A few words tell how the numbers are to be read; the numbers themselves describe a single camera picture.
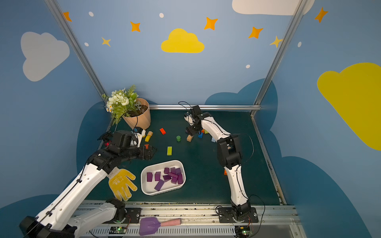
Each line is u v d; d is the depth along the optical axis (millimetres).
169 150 984
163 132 1081
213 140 1042
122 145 557
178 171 876
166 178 865
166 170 886
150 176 862
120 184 844
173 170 892
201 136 1052
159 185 838
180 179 857
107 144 906
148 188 824
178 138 1040
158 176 865
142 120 963
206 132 1085
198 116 760
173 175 861
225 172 633
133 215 750
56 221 377
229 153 587
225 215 744
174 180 844
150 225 714
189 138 1040
